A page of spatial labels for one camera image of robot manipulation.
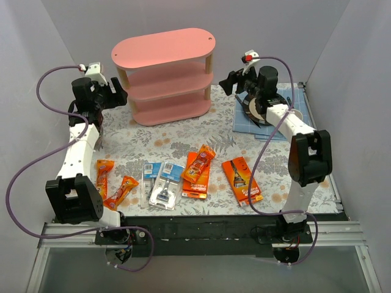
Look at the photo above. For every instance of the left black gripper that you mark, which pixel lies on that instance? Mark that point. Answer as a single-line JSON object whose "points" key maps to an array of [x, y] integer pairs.
{"points": [[113, 92]]}

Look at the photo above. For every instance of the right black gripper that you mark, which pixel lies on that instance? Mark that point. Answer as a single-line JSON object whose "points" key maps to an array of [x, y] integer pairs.
{"points": [[236, 81]]}

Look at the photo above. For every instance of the orange Bic razor bag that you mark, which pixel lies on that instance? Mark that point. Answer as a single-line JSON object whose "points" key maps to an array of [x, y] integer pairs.
{"points": [[203, 159], [103, 169], [128, 183]]}

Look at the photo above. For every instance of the large orange Gillette Fusion5 box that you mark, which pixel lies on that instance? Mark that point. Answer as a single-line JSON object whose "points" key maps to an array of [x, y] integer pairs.
{"points": [[238, 175]]}

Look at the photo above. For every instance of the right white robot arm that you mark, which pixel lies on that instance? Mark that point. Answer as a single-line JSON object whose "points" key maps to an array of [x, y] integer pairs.
{"points": [[310, 157]]}

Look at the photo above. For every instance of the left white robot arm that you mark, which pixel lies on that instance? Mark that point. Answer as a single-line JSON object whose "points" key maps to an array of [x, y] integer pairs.
{"points": [[73, 196]]}

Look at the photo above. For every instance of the pink three-tier shelf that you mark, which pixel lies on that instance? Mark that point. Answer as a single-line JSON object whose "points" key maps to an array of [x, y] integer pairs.
{"points": [[167, 75]]}

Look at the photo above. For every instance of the dark rimmed cream plate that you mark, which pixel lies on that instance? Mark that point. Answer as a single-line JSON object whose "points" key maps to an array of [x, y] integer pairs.
{"points": [[258, 114]]}

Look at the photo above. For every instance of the blue checked placemat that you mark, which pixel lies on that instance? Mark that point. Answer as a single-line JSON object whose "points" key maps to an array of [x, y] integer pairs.
{"points": [[242, 123]]}

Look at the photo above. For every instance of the floral tablecloth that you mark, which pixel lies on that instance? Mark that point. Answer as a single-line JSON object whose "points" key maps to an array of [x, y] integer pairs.
{"points": [[130, 146]]}

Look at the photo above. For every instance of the pale yellow mug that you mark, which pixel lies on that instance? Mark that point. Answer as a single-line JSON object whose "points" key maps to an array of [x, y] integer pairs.
{"points": [[297, 113]]}

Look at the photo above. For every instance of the blue card razor pack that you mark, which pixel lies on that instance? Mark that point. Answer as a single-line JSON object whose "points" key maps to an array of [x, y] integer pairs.
{"points": [[149, 175]]}

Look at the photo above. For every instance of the small orange Gillette Fusion box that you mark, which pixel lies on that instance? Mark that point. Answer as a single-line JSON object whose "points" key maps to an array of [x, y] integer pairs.
{"points": [[199, 189]]}

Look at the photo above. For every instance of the clear blister razor pack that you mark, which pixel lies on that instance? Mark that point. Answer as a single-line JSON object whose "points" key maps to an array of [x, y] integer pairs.
{"points": [[167, 186]]}

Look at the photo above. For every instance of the black handled knife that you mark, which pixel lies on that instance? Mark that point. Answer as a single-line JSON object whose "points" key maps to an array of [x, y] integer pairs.
{"points": [[238, 100]]}

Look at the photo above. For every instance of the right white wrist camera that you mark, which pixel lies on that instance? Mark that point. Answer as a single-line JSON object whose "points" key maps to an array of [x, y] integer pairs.
{"points": [[249, 59]]}

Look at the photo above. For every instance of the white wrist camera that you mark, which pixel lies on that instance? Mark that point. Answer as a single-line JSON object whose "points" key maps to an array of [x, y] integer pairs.
{"points": [[94, 71], [249, 59]]}

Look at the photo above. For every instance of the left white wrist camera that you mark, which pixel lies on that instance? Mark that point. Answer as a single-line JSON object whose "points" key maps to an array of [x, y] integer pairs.
{"points": [[94, 71]]}

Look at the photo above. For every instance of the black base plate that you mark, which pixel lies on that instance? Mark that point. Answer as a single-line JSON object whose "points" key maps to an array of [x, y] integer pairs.
{"points": [[223, 235]]}

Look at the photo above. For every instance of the aluminium frame rail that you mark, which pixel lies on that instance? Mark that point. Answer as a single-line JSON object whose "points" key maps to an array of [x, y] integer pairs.
{"points": [[339, 262]]}

